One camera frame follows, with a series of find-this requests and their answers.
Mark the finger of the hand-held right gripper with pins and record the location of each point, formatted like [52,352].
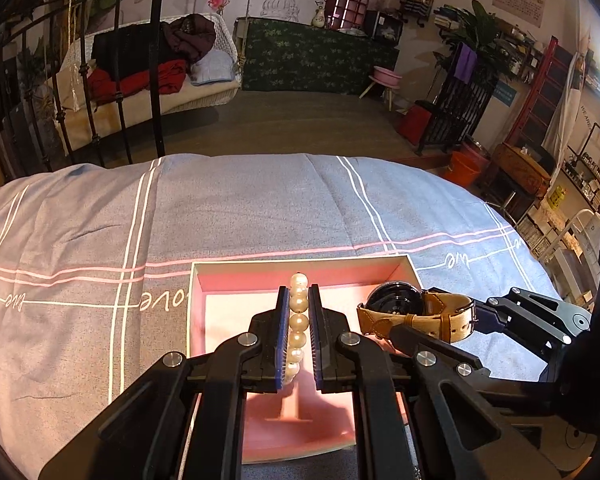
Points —
[525,312]
[430,342]

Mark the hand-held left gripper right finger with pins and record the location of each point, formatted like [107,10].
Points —
[315,340]

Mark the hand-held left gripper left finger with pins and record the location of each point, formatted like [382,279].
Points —
[283,340]

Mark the grey box with pink lining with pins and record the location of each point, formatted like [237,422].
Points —
[230,320]

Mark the white metal cart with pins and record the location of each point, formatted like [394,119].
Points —
[575,250]

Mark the grey-blue plaid bed sheet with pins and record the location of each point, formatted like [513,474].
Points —
[260,210]

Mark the carved wooden chest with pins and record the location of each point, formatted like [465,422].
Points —
[522,170]

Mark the orange bucket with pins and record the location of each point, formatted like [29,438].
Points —
[462,167]

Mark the pink bucket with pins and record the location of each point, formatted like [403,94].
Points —
[480,152]

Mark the black iron rack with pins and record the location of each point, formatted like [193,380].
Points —
[460,115]

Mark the white apron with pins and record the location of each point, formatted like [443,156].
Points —
[570,105]

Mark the red bin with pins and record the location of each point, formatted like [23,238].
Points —
[415,122]

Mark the red ladder shelf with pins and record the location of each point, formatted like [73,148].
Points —
[542,90]

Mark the white stool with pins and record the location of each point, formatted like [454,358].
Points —
[387,91]

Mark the purple cloth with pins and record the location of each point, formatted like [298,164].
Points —
[465,62]

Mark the white wicker hanging chair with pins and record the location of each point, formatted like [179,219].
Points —
[200,95]

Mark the pink basin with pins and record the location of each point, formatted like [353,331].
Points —
[386,75]

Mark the light blue pillow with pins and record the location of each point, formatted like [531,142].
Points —
[212,70]

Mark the table with green floral cloth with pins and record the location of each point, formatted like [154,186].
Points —
[310,60]

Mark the green potted plant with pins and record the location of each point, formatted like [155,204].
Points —
[480,30]

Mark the red cloth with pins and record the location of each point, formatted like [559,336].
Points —
[145,80]

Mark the black box appliance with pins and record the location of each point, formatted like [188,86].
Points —
[385,27]

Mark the dark maroon jacket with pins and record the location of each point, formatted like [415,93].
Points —
[187,35]

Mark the white vase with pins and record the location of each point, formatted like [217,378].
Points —
[320,17]

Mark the black cloth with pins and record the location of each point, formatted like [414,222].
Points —
[125,45]

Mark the black iron bed frame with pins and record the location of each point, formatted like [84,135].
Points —
[156,85]

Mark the black wall shelf with bottles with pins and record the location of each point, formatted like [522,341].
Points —
[415,7]

